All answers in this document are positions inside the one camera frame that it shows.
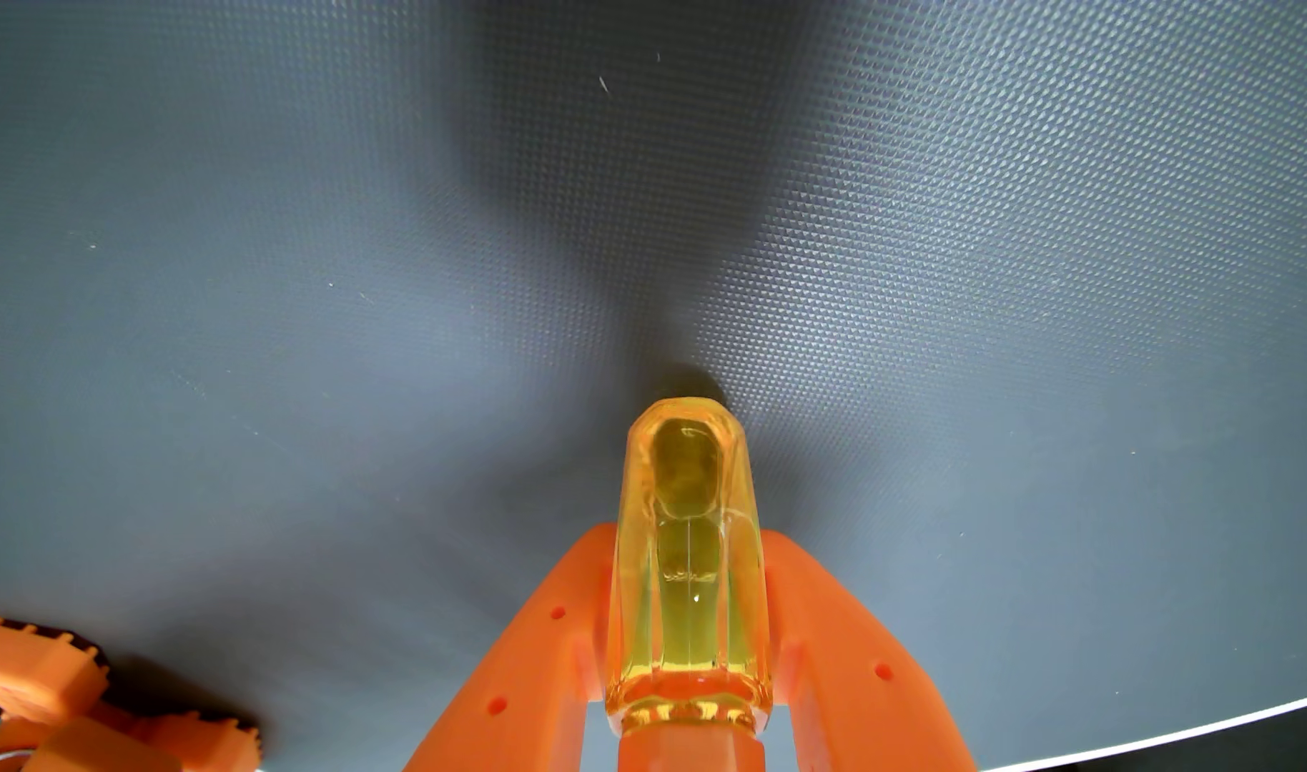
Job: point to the yellow eyedrop bottle orange cap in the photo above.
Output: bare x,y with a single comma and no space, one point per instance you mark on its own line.
688,600

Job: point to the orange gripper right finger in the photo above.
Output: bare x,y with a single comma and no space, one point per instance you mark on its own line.
847,686

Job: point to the dark grey textured mat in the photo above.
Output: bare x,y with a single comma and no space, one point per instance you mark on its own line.
289,268

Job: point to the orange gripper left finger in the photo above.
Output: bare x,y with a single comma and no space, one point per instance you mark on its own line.
536,665

